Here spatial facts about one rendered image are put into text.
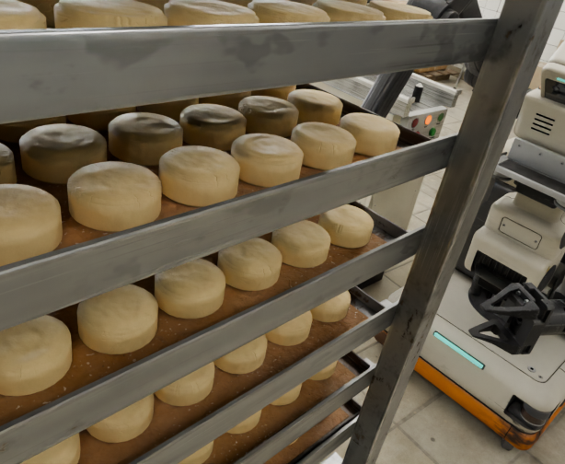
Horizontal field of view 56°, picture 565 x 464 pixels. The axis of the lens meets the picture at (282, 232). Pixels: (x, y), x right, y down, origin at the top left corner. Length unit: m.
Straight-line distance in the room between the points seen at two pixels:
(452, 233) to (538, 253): 1.21
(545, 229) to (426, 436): 0.76
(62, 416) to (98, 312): 0.07
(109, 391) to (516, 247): 1.47
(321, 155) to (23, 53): 0.24
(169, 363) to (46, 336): 0.07
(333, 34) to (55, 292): 0.18
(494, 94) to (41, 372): 0.36
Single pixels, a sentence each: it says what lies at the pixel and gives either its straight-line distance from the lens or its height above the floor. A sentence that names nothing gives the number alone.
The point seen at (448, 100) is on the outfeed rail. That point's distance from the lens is 2.08.
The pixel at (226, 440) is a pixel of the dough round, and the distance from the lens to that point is 0.54.
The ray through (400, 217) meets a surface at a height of 0.37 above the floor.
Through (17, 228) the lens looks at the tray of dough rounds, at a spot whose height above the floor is 1.24.
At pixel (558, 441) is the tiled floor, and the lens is 2.12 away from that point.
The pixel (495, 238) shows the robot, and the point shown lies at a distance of 1.69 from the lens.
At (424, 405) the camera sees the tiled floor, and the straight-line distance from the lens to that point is 1.98.
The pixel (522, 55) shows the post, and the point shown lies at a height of 1.32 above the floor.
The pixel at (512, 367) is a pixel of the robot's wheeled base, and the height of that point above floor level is 0.28.
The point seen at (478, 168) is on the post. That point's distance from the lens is 0.45.
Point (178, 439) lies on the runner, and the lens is 0.40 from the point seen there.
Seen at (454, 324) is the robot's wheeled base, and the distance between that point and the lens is 1.89.
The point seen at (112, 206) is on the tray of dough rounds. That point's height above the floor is 1.24.
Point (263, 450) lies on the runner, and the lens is 0.51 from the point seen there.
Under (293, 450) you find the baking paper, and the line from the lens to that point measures 0.65.
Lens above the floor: 1.39
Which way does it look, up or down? 32 degrees down
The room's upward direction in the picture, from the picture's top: 10 degrees clockwise
